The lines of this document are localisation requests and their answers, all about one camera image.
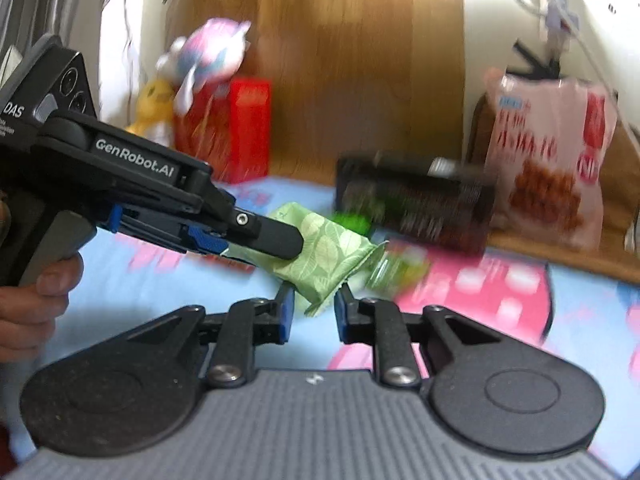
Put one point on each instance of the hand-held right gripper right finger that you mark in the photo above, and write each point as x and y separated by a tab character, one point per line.
342	321

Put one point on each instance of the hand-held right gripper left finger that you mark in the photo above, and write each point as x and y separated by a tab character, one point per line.
286	317

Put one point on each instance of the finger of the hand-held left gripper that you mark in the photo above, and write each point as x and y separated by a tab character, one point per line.
272	237
206	240

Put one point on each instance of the light green leaf-pattern packet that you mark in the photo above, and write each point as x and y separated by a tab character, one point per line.
327	255

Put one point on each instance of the person's left hand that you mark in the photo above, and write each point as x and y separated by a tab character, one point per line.
45	285

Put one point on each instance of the yellow-green snack packet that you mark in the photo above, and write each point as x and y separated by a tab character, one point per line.
397	270

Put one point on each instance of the bright green snack packet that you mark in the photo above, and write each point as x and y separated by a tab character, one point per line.
351	221

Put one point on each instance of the yellow plush toy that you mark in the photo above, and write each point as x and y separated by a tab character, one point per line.
150	107

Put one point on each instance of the red gift box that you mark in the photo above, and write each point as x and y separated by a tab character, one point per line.
235	130

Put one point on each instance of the printed blanket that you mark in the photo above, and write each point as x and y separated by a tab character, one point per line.
475	300

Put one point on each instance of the black box with sheep print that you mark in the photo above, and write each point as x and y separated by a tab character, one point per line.
415	205

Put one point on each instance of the pink and blue plush toy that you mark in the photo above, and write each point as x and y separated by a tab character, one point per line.
210	55

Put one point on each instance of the pink snack bag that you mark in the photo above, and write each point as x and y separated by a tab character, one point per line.
550	160

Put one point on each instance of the black clip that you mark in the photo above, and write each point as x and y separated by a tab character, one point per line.
537	60

